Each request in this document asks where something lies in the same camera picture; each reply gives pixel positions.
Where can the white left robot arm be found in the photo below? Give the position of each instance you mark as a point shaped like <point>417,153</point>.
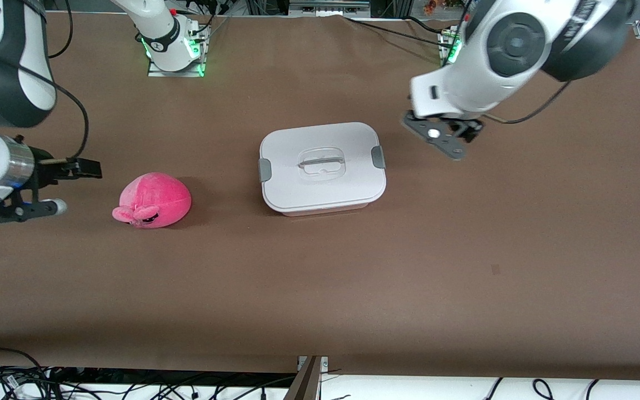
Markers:
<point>514,44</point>

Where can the brown table support post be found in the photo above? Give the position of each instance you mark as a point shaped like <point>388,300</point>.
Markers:
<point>304,386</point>

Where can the colourful small figurines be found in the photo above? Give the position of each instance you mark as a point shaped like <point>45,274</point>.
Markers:
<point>431,6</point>

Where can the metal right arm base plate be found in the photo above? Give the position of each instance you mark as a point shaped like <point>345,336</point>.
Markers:
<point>154,73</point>

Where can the silver metal bracket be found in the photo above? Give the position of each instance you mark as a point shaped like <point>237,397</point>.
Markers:
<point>324,362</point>

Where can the pink plastic box base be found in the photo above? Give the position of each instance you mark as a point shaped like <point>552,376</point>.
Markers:
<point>325,211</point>

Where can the white box lid grey latches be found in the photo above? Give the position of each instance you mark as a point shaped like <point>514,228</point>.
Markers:
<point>320,194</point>

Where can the pink plush toy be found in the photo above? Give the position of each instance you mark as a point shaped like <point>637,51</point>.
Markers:
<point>159,197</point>

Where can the brown table cover sheet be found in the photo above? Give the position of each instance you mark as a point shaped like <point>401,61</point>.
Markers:
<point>320,278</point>

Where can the grey metal shelf box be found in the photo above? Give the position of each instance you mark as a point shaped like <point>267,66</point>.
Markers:
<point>325,6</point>

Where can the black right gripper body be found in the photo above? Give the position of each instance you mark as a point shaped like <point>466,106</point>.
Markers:
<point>48,170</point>

